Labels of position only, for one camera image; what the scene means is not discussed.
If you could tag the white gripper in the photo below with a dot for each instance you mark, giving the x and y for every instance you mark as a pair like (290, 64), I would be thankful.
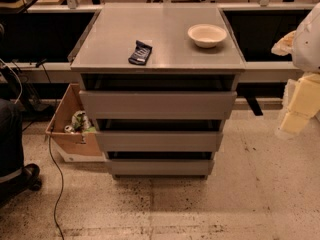
(308, 45)

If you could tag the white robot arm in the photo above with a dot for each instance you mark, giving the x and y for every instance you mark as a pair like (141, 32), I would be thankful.
(306, 48)

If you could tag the grey drawer cabinet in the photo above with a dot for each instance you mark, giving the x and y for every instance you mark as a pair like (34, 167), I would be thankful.
(176, 64)

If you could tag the grey top drawer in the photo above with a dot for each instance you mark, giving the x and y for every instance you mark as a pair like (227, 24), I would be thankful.
(157, 105)

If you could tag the white paper bowl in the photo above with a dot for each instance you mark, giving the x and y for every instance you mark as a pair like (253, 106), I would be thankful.
(206, 35)

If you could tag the dark blue snack bag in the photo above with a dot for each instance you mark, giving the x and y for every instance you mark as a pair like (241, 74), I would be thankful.
(141, 54)

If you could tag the green white crumpled trash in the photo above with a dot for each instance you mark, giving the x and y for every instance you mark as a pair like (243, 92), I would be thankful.
(80, 123)

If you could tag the brown cardboard box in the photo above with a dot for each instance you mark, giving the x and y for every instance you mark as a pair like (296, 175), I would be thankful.
(73, 147)

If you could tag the black bracket under rail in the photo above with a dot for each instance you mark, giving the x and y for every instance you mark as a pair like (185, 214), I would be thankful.
(254, 105)

